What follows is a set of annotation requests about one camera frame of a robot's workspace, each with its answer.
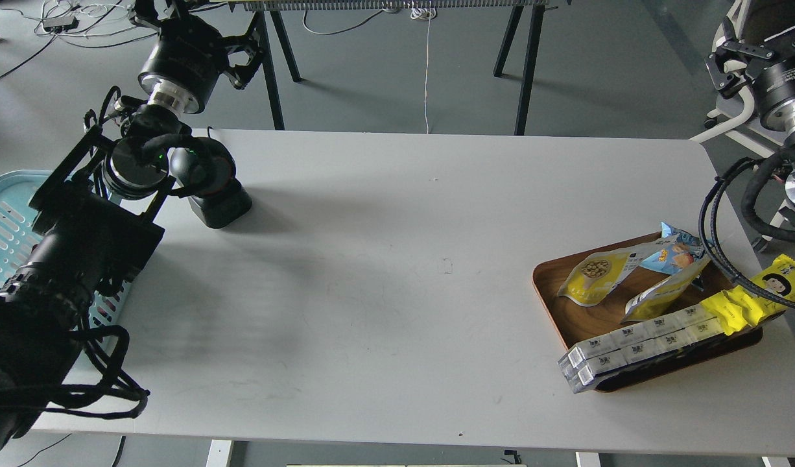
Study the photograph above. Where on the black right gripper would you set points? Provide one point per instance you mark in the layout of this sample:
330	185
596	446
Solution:
773	89

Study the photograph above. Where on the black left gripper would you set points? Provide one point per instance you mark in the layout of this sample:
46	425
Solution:
180	58

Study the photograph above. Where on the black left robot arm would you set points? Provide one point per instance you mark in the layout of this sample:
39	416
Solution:
119	170

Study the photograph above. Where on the brown wooden tray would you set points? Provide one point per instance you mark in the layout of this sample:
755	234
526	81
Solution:
575	323

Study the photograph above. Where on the long silver snack box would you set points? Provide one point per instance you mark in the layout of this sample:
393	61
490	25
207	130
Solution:
594	360
661	325

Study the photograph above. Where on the black power adapter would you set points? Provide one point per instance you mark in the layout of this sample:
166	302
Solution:
60	24

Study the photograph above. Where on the yellow nut snack pouch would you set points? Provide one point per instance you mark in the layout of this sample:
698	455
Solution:
600	273

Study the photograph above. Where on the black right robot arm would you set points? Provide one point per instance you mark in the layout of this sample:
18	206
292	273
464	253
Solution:
779	166

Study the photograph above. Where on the yellow white snack pouch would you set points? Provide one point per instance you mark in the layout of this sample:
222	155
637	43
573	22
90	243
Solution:
654	301

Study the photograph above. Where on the blue snack bag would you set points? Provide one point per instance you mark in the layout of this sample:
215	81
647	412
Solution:
686	249

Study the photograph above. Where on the light blue plastic basket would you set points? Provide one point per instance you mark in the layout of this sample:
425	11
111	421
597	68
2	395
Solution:
8	227

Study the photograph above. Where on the black barcode scanner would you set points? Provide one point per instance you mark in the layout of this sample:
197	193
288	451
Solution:
216	195

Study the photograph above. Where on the black trestle table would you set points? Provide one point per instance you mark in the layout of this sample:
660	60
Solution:
380	40

